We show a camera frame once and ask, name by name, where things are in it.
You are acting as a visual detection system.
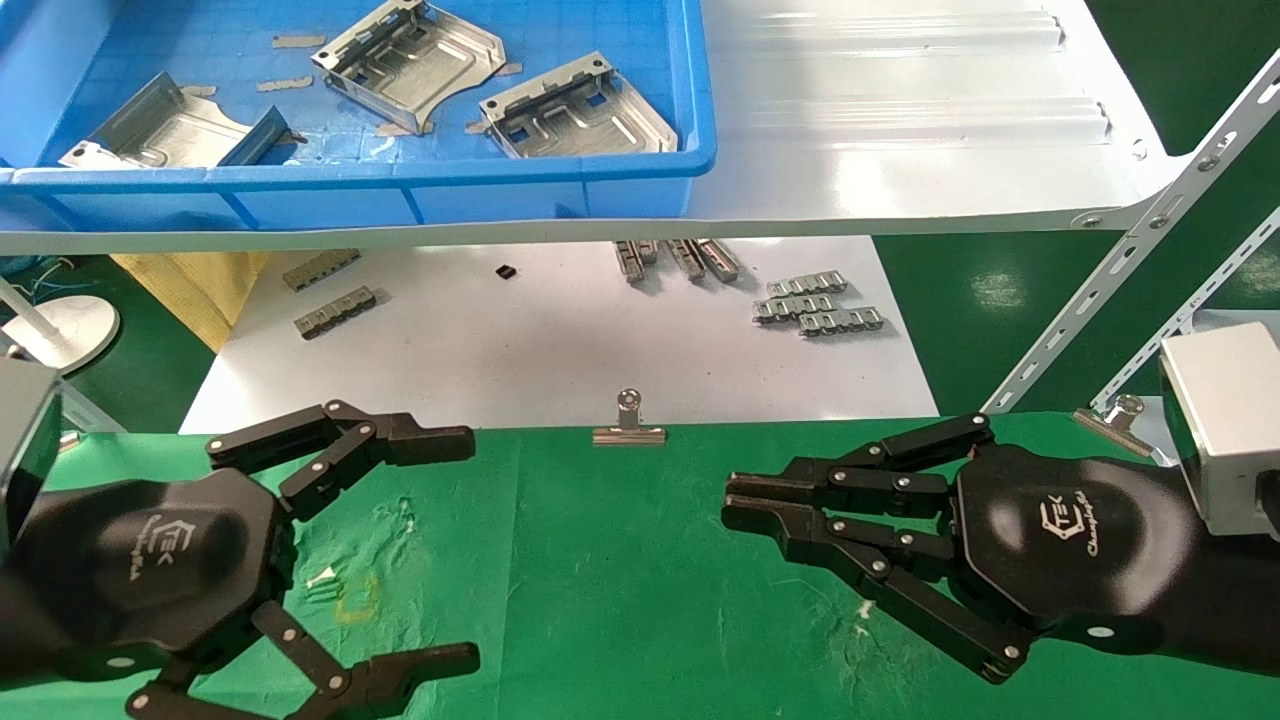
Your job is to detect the grey slotted angle rail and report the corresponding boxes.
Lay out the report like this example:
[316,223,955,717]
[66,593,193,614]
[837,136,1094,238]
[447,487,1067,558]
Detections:
[58,388,127,435]

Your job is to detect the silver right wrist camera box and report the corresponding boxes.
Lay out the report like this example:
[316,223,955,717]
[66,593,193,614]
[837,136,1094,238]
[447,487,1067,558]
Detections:
[1160,322,1280,541]

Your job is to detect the green cloth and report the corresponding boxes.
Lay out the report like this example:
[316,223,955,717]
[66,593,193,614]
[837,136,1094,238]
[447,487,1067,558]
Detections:
[0,411,1280,720]

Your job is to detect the stamped sheet metal part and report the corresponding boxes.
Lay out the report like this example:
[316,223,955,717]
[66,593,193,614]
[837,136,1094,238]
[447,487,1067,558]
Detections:
[478,52,680,159]
[310,0,507,109]
[58,72,293,169]

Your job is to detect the white round stand base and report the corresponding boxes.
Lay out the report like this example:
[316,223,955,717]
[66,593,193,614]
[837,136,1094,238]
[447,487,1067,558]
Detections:
[0,278,121,377]

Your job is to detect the yellow woven bag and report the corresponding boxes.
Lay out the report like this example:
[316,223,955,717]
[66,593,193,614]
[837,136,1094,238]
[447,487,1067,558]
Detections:
[110,250,271,353]

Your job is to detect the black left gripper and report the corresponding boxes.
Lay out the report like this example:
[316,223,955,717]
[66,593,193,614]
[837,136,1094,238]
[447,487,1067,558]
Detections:
[15,468,482,720]

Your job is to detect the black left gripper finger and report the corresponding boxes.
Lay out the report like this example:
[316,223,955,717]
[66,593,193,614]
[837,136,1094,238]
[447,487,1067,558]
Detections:
[207,399,477,522]

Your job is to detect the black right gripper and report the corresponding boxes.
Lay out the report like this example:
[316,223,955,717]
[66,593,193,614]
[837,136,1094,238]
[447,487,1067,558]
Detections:
[720,412,1201,686]

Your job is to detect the white slotted angle rail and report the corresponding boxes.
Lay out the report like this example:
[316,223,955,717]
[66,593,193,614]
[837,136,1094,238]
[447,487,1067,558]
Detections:
[1090,205,1280,413]
[982,75,1280,414]

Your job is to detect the silver chain link strip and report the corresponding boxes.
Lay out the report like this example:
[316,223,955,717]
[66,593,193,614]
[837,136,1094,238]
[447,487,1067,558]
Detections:
[797,307,885,338]
[752,293,836,325]
[766,271,849,297]

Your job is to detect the thin blue green wires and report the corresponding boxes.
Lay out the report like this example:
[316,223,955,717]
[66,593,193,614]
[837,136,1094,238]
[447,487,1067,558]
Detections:
[0,256,79,301]

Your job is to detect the grey connector strip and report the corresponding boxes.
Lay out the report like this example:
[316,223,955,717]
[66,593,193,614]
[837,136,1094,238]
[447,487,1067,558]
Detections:
[294,286,378,340]
[282,249,361,292]

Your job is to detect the blue plastic bin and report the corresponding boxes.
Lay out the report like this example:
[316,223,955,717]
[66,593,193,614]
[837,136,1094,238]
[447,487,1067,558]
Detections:
[0,0,718,233]

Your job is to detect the white metal shelf plate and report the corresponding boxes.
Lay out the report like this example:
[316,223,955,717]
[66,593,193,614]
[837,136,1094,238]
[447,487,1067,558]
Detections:
[0,0,1177,256]

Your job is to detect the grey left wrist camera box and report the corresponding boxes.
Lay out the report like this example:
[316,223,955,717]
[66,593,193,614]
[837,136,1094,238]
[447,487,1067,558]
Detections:
[0,358,63,551]

